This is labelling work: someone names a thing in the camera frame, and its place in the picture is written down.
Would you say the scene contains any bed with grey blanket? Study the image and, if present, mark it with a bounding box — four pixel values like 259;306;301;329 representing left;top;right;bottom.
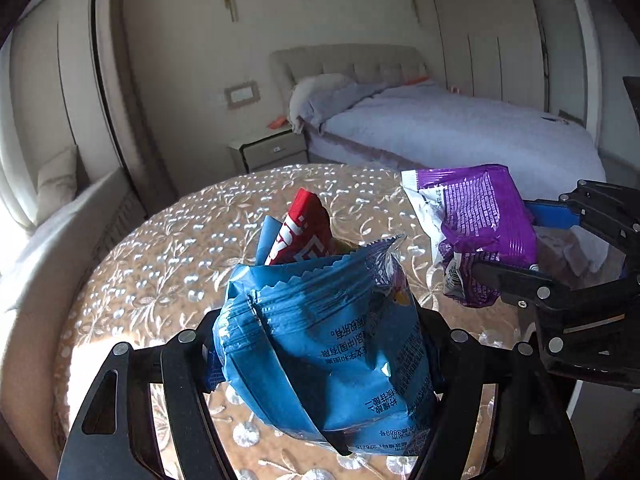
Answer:
300;80;609;197

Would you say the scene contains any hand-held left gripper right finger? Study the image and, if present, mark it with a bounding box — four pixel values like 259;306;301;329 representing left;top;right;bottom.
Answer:
407;307;586;480

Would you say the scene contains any white nightstand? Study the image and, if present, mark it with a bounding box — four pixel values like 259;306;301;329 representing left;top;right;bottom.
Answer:
229;127;309;174

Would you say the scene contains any round table with floral cloth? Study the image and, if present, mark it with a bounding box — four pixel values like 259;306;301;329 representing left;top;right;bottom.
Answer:
52;162;622;480

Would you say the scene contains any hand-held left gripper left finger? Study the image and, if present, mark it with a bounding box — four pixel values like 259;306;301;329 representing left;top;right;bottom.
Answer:
56;310;237;480

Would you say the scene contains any beige cushion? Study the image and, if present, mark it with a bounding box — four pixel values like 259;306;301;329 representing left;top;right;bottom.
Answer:
36;146;81;219

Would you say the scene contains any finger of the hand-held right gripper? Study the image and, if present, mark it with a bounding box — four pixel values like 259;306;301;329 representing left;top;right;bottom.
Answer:
522;179;640;257
470;258;627;322

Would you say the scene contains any blue snack bag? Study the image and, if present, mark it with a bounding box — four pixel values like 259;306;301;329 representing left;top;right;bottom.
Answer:
212;216;449;459

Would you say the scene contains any purple snack bag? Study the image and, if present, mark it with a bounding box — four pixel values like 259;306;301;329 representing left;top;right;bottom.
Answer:
401;163;540;310

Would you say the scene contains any beige wardrobe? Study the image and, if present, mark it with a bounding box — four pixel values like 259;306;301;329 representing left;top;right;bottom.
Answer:
427;0;601;127

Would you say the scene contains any wall switch panel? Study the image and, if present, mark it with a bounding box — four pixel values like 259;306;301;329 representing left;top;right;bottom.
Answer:
223;80;263;108

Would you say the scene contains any beige window seat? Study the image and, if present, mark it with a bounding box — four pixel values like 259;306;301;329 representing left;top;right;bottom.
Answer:
0;167;152;461

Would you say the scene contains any beige upholstered headboard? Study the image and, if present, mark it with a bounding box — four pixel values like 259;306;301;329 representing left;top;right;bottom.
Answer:
270;45;431;122

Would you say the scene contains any red snack wrapper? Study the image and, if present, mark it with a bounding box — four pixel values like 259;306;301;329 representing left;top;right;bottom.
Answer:
264;188;334;267

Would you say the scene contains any grey bed pillow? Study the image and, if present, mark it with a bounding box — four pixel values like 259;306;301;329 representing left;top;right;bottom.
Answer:
290;74;359;134

